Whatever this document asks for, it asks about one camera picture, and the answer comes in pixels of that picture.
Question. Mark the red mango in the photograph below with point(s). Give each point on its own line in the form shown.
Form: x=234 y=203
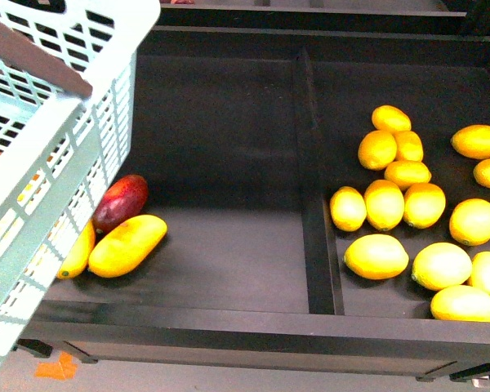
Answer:
x=122 y=201

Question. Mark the light blue plastic basket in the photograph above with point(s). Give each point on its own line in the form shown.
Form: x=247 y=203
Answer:
x=60 y=153

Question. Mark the yellow mango behind basket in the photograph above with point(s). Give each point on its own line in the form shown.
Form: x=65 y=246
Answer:
x=77 y=259

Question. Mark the black display crate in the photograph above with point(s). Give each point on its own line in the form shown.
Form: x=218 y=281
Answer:
x=246 y=121

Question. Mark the orange floor tape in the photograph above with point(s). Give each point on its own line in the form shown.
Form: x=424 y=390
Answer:
x=64 y=368

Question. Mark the brown basket handle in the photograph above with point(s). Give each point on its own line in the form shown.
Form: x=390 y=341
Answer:
x=17 y=50

